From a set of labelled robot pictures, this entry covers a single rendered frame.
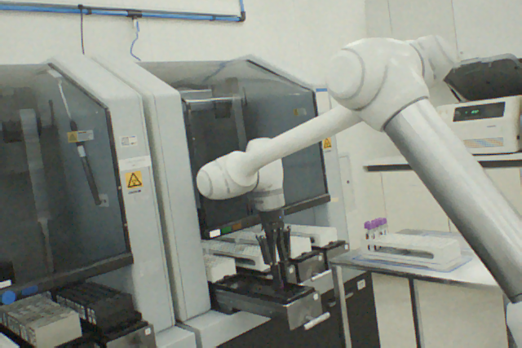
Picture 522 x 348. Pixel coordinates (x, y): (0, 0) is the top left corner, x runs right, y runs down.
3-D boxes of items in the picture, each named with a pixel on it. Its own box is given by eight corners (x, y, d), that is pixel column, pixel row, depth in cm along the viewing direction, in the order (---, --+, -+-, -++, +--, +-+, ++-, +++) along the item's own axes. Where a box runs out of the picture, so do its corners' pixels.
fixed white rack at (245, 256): (210, 265, 190) (207, 248, 190) (230, 257, 197) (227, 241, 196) (263, 275, 168) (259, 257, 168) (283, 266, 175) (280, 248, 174)
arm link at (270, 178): (267, 186, 159) (236, 194, 150) (260, 137, 158) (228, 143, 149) (292, 186, 151) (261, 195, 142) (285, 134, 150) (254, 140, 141)
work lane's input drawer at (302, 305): (158, 292, 187) (155, 269, 186) (189, 281, 196) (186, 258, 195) (302, 335, 133) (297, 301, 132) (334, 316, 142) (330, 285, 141)
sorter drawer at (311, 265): (189, 262, 225) (186, 242, 225) (214, 253, 234) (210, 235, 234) (309, 285, 171) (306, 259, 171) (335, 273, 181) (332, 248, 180)
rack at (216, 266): (165, 275, 185) (162, 257, 184) (188, 266, 192) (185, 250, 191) (214, 286, 163) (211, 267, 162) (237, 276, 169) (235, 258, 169)
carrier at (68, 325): (79, 333, 132) (76, 311, 132) (82, 335, 131) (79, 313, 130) (34, 351, 124) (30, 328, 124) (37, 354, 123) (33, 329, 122)
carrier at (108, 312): (132, 313, 142) (129, 292, 142) (135, 314, 141) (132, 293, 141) (93, 328, 135) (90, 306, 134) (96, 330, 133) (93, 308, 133)
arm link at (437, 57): (385, 65, 123) (352, 66, 114) (447, 21, 111) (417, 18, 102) (409, 112, 121) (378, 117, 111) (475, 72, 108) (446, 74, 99)
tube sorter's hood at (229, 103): (130, 231, 196) (104, 68, 192) (246, 199, 236) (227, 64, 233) (208, 240, 157) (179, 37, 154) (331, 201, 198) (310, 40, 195)
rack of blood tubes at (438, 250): (361, 257, 166) (359, 239, 166) (379, 249, 172) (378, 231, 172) (444, 269, 143) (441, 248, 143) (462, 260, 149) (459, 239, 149)
